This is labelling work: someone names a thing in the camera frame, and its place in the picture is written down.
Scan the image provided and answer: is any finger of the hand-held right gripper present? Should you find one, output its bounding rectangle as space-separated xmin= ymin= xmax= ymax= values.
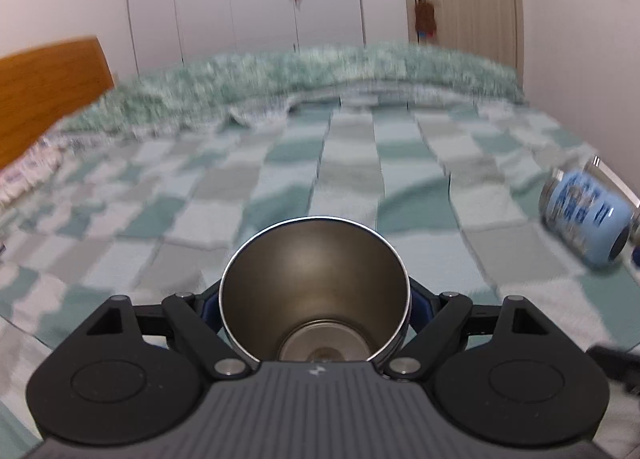
xmin=584 ymin=345 xmax=640 ymax=396

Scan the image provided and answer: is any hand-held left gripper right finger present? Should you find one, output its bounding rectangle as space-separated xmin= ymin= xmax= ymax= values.
xmin=384 ymin=279 xmax=552 ymax=381

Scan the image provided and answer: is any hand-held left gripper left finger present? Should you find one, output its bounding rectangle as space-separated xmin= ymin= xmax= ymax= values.
xmin=85 ymin=281 xmax=253 ymax=382

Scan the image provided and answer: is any stainless steel cup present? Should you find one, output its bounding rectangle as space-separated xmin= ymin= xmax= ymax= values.
xmin=218 ymin=216 xmax=413 ymax=376

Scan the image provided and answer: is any blue printed can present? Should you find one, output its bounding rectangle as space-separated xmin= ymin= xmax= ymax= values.
xmin=539 ymin=165 xmax=637 ymax=270

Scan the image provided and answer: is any checkered teal blanket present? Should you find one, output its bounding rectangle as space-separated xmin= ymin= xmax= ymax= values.
xmin=0 ymin=99 xmax=640 ymax=459

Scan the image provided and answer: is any silver metal object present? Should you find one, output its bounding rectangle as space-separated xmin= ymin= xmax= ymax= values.
xmin=582 ymin=154 xmax=640 ymax=246

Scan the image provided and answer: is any floral pillow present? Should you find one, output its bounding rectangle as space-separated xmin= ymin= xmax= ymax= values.
xmin=0 ymin=136 xmax=68 ymax=212

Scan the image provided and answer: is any green speckled duvet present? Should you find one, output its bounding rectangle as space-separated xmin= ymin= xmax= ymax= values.
xmin=55 ymin=42 xmax=526 ymax=137

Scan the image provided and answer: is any wooden headboard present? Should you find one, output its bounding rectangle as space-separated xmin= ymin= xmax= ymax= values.
xmin=0 ymin=36 xmax=117 ymax=172

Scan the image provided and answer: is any brown hanging ornament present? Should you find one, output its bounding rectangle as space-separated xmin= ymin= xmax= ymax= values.
xmin=414 ymin=0 xmax=442 ymax=44

